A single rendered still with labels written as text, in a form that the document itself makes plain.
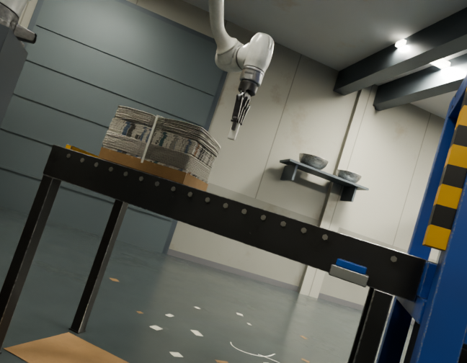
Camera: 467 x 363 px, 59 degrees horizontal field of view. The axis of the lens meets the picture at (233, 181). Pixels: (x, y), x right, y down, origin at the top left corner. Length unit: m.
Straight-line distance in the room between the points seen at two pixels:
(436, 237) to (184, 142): 0.93
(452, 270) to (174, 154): 1.00
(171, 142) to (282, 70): 4.80
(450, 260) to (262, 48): 1.06
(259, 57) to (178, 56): 4.23
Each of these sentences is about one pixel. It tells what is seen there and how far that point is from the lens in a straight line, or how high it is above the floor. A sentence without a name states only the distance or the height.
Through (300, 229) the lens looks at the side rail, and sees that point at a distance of 1.27.
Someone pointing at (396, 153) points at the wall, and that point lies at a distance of 7.06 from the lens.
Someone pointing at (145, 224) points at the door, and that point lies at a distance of 5.64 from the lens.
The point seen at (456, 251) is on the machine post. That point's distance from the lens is 1.07.
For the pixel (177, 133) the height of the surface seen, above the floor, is 0.98.
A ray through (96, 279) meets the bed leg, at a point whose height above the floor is 0.27.
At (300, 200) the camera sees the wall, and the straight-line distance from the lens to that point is 6.22.
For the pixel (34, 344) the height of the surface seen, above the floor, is 0.00.
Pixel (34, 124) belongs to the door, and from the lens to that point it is 5.74.
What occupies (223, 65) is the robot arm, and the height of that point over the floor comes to 1.35.
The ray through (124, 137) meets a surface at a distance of 1.68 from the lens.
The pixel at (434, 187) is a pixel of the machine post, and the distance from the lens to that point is 1.97.
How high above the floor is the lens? 0.75
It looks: 5 degrees up
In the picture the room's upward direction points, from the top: 18 degrees clockwise
